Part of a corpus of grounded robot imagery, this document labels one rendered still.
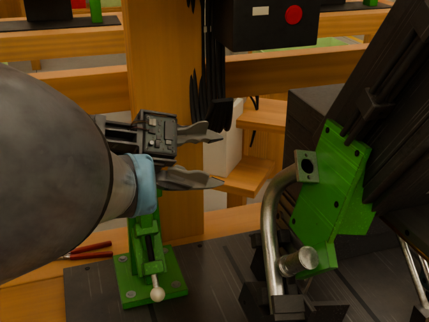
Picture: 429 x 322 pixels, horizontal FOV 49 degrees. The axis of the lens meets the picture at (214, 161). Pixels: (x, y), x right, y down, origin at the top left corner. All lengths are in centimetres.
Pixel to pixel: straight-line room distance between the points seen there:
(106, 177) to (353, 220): 60
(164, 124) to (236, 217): 61
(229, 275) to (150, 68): 45
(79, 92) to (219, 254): 46
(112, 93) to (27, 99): 85
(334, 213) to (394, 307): 31
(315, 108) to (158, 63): 31
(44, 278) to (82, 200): 89
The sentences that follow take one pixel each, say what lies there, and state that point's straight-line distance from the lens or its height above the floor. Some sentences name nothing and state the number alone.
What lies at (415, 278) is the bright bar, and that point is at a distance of 87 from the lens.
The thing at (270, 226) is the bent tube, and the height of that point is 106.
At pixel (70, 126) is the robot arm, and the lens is 22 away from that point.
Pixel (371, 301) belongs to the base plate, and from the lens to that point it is 102.
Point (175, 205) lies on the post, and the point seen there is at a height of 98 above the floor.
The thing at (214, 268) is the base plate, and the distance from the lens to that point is 104.
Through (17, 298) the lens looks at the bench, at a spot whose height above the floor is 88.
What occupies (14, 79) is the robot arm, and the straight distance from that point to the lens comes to 21.
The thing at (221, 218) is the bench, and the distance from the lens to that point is 122.
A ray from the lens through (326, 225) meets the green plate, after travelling 79.
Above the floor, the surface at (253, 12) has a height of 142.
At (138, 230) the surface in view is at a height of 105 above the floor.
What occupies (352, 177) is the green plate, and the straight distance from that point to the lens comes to 74.
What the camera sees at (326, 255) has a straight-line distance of 78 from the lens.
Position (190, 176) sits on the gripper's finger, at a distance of 69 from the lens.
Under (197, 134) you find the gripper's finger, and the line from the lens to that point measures 73.
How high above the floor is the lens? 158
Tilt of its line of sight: 28 degrees down
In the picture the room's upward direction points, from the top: straight up
